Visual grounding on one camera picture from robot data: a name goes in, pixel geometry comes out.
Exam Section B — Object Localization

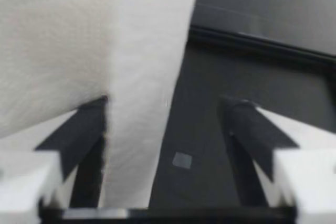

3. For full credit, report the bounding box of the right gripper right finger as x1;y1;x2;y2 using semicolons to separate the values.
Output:
217;95;336;224

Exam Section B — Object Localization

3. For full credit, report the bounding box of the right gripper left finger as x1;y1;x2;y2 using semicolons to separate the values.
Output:
0;95;109;224

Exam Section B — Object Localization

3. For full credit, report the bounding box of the white paper towel roll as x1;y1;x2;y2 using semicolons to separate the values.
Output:
0;0;204;208

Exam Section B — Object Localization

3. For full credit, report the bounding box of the black frame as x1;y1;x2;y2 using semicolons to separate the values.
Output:
187;24;336;88

